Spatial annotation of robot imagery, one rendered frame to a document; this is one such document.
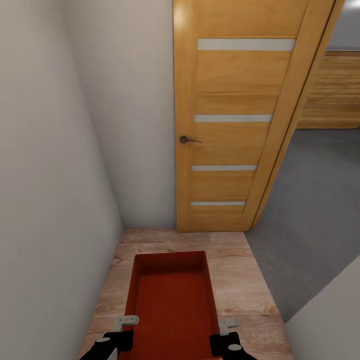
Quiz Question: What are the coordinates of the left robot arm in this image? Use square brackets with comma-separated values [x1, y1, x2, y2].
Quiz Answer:
[79, 315, 140, 360]

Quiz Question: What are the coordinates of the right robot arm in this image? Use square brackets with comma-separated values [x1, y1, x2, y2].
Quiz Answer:
[209, 317, 257, 360]

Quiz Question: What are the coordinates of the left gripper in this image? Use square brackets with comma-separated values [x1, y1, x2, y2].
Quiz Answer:
[104, 330, 134, 354]

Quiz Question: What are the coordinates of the storage box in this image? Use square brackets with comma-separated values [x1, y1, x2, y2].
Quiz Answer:
[116, 250, 222, 360]

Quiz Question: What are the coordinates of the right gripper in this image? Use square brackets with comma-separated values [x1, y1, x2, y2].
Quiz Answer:
[209, 332, 241, 357]

